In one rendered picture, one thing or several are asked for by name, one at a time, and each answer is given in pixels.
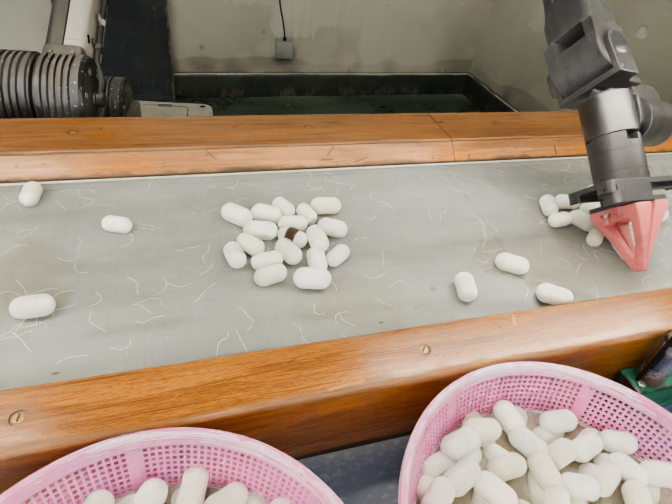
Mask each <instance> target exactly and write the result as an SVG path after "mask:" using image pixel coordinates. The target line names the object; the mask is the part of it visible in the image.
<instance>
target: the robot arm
mask: <svg viewBox="0 0 672 504"><path fill-rule="evenodd" d="M542 1H543V7H544V15H545V26H544V33H545V37H546V41H547V45H548V47H546V48H545V49H544V50H543V52H544V56H545V60H546V64H547V67H548V71H549V75H548V76H547V83H548V86H549V89H550V92H551V95H552V98H554V99H557V101H558V104H559V107H560V108H565V109H572V110H578V112H579V117H580V122H581V127H582V132H583V137H584V142H585V147H586V152H587V157H588V162H589V166H590V171H591V176H592V181H593V186H590V187H588V188H585V189H582V190H579V191H576V192H574V193H571V194H568V198H569V203H570V206H573V205H576V204H580V203H592V202H600V206H601V207H598V208H594V209H591V210H589V214H590V219H591V222H592V223H593V224H594V225H595V226H596V227H597V228H598V229H599V230H600V231H601V233H602V234H603V235H604V236H605V237H606V238H607V239H608V240H609V241H610V242H611V243H612V244H613V246H614V247H615V248H616V249H617V250H618V252H619V253H620V254H621V256H622V257H623V259H624V260H625V261H626V263H627V264H628V265H629V267H630V268H631V270H632V271H633V272H638V271H645V270H647V269H648V265H649V261H650V257H651V253H652V249H653V245H654V241H655V239H656V236H657V234H658V231H659V228H660V226H661V223H662V221H663V218H664V216H665V213H666V211H667V208H668V201H667V196H666V194H656V195H653V192H652V190H661V189H665V191H669V190H672V175H668V176H653V177H651V176H650V171H649V167H648V162H647V158H646V153H645V148H644V146H647V147H652V146H657V145H660V144H662V143H664V142H665V141H667V140H668V139H669V138H670V137H671V136H672V105H671V104H670V103H668V102H665V101H662V100H661V99H660V97H659V94H658V92H657V91H656V90H655V89H654V88H653V87H650V86H647V85H644V84H641V81H640V78H638V77H633V76H635V75H636V74H638V73H639V72H638V69H637V67H636V64H635V61H634V59H633V56H632V54H631V51H630V48H629V46H628V43H627V41H626V39H625V38H624V36H623V33H622V29H621V26H619V25H616V23H615V19H614V16H613V13H612V10H611V7H609V6H608V5H607V4H606V2H605V1H604V0H542ZM630 221H631V222H632V228H633V234H634V240H635V246H634V243H633V239H632V236H631V232H630V228H629V222H630Z"/></svg>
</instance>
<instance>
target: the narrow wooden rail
mask: <svg viewBox="0 0 672 504"><path fill-rule="evenodd" d="M669 330H672V287H670V288H664V289H657V290H651V291H644V292H638V293H631V294H625V295H618V296H612V297H605V298H599V299H592V300H586V301H579V302H573V303H566V304H560V305H553V306H547V307H540V308H534V309H527V310H521V311H514V312H508V313H501V314H495V315H488V316H482V317H475V318H469V319H462V320H456V321H449V322H443V323H436V324H430V325H423V326H417V327H410V328H403V329H397V330H390V331H384V332H377V333H371V334H364V335H358V336H351V337H345V338H338V339H332V340H325V341H319V342H312V343H306V344H299V345H293V346H286V347H280V348H273V349H267V350H260V351H254V352H247V353H241V354H234V355H228V356H221V357H215V358H208V359H202V360H195V361H189V362H182V363H176V364H169V365H163V366H156V367H149V368H143V369H136V370H130V371H123V372H117V373H110V374H104V375H97V376H91V377H84V378H78V379H71V380H65V381H58V382H52V383H45V384H39V385H32V386H26V387H19V388H13V389H6V390H0V495H1V494H2V493H4V492H5V491H7V490H8V489H9V488H11V487H12V486H14V485H15V484H17V483H18V482H20V481H21V480H23V479H25V478H26V477H28V476H29V475H31V474H33V473H34V472H36V471H38V470H39V469H41V468H43V467H45V466H47V465H49V464H51V463H52V462H54V461H56V460H58V459H60V458H62V457H65V456H67V455H69V454H71V453H73V452H75V451H78V450H80V449H83V448H85V447H88V446H90V445H93V444H96V443H99V442H102V441H104V440H108V439H111V438H115V437H118V436H122V435H126V434H130V433H135V432H140V431H146V430H153V429H162V428H179V427H190V428H206V429H215V430H220V431H226V432H231V433H235V434H239V435H243V436H246V437H249V438H252V439H255V440H257V441H260V442H262V443H265V444H267V445H269V446H272V447H274V448H275V449H277V450H279V451H281V452H283V453H285V454H287V455H288V456H290V457H292V458H293V459H295V460H301V459H305V458H310V457H314V456H319V455H323V454H328V453H332V452H337V451H341V450H345V449H350V448H354V447H359V446H363V445H368V444H372V443H377V442H381V441H386V440H390V439H395V438H399V437H403V436H408V435H411V434H412V432H413V430H414V428H415V425H416V423H417V422H418V420H419V418H420V416H421V415H422V413H423V412H424V410H425V409H426V408H427V406H428V405H429V404H430V403H431V401H432V400H433V399H434V398H435V397H436V396H437V395H438V394H439V393H440V392H441V391H442V390H443V389H445V388H446V387H447V386H448V385H450V384H451V383H453V382H454V381H456V380H457V379H459V378H461V377H463V376H464V375H466V374H468V373H471V372H473V371H476V370H478V369H481V368H484V367H487V366H491V365H496V364H501V363H508V362H528V361H531V362H545V363H553V364H559V365H564V366H569V367H573V368H577V369H580V370H584V371H587V372H590V373H593V374H596V375H599V376H602V377H604V378H607V379H609V380H612V379H613V378H614V376H615V375H616V374H617V373H618V372H619V370H622V369H627V368H631V367H636V366H641V365H642V364H643V362H644V361H645V360H646V359H647V358H648V357H649V355H650V354H651V353H652V352H653V351H654V350H655V348H656V347H657V346H658V345H659V344H660V343H661V341H662V340H663V339H664V335H665V334H666V332H667V331H669Z"/></svg>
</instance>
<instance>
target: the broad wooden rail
mask: <svg viewBox="0 0 672 504"><path fill-rule="evenodd" d="M585 156H587V152H586V147H585V142H584V137H583V132H582V127H581V122H580V117H579V112H578V111H550V112H473V113H396V114H320V115H243V116H180V117H88V118H11V119H0V184H5V183H26V182H30V181H34V182H48V181H69V180H91V179H112V178H134V177H155V176H177V175H198V174H220V173H241V172H263V171H284V170H306V169H327V168H349V167H370V166H391V165H413V164H434V163H456V162H477V161H499V160H520V159H542V158H563V157H585Z"/></svg>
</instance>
